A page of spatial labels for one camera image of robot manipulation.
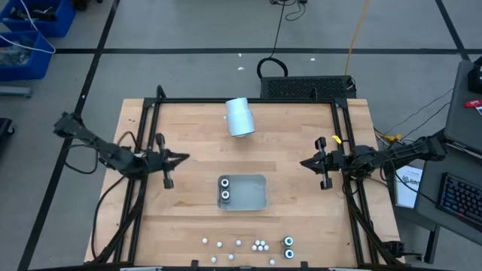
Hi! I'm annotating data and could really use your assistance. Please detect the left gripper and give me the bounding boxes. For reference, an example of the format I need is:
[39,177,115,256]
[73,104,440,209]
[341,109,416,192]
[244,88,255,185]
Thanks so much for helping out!
[142,133,191,190]

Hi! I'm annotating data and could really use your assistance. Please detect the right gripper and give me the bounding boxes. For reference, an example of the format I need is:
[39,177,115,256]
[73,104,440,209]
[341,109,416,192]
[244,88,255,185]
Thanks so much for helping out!
[300,136,346,190]

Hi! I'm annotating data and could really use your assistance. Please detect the grey plastic bin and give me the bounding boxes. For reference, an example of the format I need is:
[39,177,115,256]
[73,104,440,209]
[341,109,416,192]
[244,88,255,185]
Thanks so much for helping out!
[216,173,269,212]

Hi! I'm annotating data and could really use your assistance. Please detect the white cylinder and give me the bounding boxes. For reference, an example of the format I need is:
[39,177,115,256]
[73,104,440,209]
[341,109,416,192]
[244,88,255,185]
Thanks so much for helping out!
[224,96,257,139]

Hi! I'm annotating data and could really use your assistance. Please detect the black computer case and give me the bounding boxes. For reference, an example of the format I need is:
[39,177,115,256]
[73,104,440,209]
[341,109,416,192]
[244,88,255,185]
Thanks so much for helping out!
[260,75,357,99]

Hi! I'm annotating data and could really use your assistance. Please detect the white printed paper sheet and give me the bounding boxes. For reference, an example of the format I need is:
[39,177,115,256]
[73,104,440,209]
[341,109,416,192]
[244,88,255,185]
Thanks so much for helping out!
[394,165,423,209]

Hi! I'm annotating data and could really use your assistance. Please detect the grey desk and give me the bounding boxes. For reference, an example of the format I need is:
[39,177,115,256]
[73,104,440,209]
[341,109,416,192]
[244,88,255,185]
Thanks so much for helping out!
[413,139,482,248]
[443,59,482,156]

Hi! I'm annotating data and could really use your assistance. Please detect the black backlit keyboard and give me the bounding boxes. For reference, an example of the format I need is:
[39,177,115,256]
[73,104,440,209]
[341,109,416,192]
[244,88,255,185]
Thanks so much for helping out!
[436,172,482,230]

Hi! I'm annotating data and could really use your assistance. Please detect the blue storage bin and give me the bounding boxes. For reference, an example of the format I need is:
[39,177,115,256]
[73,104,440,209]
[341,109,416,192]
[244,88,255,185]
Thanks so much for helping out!
[0,30,53,82]
[0,0,76,38]

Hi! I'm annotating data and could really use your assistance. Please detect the grey bar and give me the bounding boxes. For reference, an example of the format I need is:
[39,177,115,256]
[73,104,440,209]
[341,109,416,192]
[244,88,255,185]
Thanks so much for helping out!
[0,86,32,98]

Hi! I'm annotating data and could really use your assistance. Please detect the black device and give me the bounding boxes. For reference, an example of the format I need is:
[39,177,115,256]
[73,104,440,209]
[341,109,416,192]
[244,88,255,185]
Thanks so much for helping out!
[468,56,482,94]

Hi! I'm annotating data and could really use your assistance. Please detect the yellow plug cable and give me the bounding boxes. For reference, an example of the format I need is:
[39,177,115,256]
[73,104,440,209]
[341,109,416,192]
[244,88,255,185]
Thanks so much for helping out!
[376,129,404,144]

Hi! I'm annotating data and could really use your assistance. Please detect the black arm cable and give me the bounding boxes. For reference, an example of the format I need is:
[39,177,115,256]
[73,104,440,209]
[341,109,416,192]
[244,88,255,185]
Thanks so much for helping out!
[91,175,127,260]

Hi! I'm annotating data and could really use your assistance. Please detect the black aluminium table frame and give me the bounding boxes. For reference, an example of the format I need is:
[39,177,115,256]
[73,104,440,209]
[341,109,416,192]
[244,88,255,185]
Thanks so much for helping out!
[90,85,406,271]

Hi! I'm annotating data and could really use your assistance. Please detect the thin black cable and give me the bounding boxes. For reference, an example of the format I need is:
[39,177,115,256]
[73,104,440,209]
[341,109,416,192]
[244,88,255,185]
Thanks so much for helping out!
[401,102,452,141]
[393,88,455,126]

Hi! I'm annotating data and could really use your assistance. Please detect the yellow hanging cable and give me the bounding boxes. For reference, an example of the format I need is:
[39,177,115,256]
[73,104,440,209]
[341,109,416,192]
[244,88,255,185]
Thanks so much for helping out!
[345,0,372,76]

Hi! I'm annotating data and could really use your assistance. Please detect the black hanging cable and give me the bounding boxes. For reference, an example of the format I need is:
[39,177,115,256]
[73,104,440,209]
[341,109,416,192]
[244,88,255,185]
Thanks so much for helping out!
[257,0,289,80]

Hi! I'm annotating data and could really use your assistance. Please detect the coiled black floor cable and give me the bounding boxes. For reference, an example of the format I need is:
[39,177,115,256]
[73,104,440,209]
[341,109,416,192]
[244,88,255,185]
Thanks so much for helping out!
[269,0,308,22]

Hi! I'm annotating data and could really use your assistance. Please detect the white cable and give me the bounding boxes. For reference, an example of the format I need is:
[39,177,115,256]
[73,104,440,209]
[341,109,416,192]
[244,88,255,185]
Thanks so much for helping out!
[0,0,56,54]

